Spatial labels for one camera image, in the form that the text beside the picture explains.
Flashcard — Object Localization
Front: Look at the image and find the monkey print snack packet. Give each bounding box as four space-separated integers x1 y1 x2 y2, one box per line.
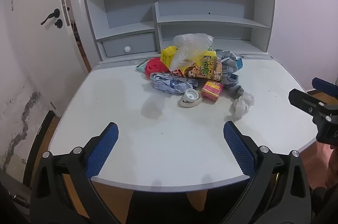
169 52 222 82

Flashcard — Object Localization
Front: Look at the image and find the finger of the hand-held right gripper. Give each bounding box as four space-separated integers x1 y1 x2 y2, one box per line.
312 77 338 99
288 89 328 115

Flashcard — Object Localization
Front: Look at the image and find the yellow carton box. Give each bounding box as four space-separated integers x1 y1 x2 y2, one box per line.
160 46 180 67

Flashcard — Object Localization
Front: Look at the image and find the grey drawer white knob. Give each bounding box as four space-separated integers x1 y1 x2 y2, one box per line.
102 32 157 57

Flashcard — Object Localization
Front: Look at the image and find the crumpled blue white carton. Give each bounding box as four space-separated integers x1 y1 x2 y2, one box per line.
215 49 243 75

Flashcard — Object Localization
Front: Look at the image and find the pink yellow small box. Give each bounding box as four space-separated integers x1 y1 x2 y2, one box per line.
201 80 224 102

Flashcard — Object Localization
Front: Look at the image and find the crumpled white tissue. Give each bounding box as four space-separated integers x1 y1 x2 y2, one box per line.
232 92 255 117

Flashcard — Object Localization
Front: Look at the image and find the person's right hand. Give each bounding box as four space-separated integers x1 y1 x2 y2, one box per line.
311 144 338 190

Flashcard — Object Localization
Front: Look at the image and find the grey sock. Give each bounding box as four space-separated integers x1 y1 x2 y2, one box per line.
220 75 245 98

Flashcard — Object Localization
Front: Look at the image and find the grey desk shelf unit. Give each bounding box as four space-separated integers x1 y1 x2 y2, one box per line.
83 0 275 64

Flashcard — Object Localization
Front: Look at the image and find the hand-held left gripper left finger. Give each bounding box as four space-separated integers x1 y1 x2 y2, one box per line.
30 122 119 224

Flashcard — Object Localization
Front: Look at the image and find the red plastic lid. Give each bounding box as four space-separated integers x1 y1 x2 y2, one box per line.
144 57 168 78

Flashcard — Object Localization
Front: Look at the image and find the crumpled blue paper wrapper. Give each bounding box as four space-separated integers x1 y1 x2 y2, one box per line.
150 72 198 95

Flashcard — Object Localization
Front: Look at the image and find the white bottle cap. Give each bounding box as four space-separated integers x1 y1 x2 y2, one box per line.
184 88 199 103

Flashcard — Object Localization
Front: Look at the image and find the white tube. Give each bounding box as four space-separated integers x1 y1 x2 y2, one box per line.
136 60 150 73

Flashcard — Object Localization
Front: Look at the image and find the clear plastic bag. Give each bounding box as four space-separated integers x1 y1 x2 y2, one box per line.
169 33 214 70

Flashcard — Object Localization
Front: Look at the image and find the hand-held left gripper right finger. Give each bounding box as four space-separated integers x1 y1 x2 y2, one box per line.
223 120 312 224

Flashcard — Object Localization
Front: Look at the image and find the black door handle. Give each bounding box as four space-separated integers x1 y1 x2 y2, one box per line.
40 9 61 26

